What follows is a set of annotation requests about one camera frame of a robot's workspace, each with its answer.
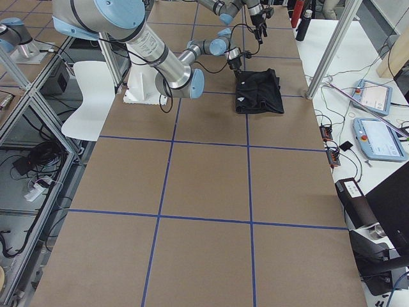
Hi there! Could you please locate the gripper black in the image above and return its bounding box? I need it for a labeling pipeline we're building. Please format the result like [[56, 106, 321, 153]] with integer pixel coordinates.
[[251, 7, 274, 44], [226, 49, 252, 79]]

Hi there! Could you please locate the black graphic t-shirt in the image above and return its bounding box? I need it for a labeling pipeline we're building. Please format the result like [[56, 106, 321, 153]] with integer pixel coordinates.
[[235, 68, 284, 114]]

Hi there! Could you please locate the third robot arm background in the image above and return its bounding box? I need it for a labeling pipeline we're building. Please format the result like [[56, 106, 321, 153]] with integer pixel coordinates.
[[1, 17, 45, 65]]

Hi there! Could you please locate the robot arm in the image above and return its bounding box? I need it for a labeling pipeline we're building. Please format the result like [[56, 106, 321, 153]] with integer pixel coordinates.
[[197, 0, 274, 44], [52, 0, 242, 98]]

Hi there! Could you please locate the black water bottle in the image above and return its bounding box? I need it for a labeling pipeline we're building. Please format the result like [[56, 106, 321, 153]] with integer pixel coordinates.
[[295, 9, 313, 42]]

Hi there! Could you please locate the red water bottle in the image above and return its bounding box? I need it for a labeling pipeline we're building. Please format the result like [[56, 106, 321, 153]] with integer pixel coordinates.
[[291, 0, 304, 27]]

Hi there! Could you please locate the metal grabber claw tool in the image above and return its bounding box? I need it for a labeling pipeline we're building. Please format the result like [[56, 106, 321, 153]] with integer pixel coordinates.
[[328, 83, 409, 140]]

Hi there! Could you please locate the orange connector board near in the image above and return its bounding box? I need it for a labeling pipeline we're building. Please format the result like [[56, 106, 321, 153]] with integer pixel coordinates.
[[326, 148, 341, 169]]

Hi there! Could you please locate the small black square pad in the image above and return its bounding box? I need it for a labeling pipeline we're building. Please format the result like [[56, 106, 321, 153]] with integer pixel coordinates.
[[339, 141, 353, 152]]

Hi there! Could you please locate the teach pendant tablet far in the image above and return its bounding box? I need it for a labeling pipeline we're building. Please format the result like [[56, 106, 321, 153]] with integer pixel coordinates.
[[352, 79, 392, 116]]

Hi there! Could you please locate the teach pendant tablet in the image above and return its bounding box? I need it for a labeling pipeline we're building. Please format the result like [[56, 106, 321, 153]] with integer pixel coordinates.
[[353, 118, 408, 162], [352, 79, 392, 116]]

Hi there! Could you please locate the brown paper table cover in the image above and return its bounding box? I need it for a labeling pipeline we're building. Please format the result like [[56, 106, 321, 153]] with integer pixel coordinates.
[[31, 6, 366, 306]]

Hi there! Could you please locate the white plastic chair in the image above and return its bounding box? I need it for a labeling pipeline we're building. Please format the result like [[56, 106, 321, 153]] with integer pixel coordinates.
[[61, 61, 116, 141]]

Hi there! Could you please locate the teach pendant tablet near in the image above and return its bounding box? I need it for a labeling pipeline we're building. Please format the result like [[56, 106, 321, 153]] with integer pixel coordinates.
[[353, 118, 408, 162]]

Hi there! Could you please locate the black box with label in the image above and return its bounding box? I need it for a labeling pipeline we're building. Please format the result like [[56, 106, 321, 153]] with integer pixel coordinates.
[[335, 178, 378, 228]]

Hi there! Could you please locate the black monitor stand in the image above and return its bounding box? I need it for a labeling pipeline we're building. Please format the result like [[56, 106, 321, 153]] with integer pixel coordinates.
[[349, 163, 408, 295]]

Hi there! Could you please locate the white power strip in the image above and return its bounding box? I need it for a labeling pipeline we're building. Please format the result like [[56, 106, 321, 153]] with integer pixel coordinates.
[[24, 177, 53, 202]]

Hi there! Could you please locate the aluminium frame post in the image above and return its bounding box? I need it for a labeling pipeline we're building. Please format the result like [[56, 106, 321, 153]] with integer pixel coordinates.
[[305, 0, 362, 100]]

